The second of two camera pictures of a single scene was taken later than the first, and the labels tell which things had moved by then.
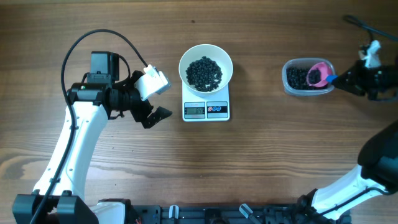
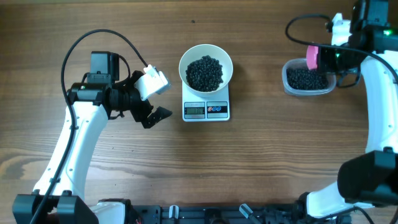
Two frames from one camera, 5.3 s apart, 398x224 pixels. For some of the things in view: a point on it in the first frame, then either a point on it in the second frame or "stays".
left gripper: [139, 114] stays
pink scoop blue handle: [325, 71] -> [311, 56]
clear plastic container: [307, 76] stays
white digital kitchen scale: [213, 106] stays
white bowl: [214, 52] stays
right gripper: [354, 83] -> [324, 64]
